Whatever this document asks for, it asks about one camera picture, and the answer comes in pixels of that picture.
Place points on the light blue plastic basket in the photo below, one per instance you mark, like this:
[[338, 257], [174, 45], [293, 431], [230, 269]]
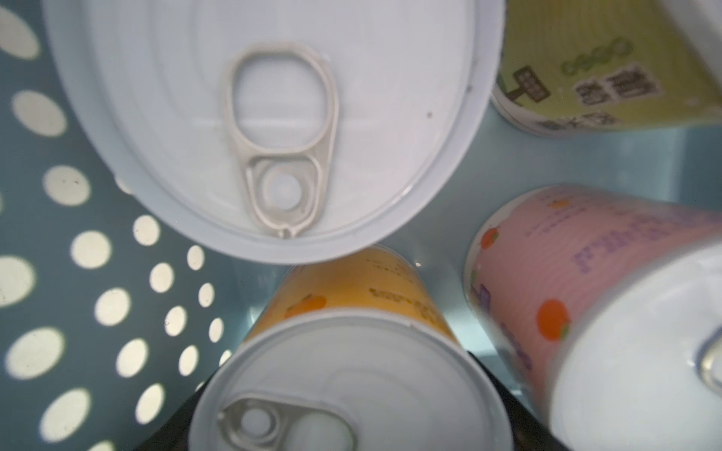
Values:
[[111, 320]]

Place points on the green label can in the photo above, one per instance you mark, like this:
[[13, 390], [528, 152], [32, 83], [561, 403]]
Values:
[[570, 67]]

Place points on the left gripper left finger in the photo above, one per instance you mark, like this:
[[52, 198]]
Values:
[[173, 435]]

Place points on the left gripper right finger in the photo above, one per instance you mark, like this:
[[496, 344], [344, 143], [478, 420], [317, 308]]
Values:
[[529, 434]]

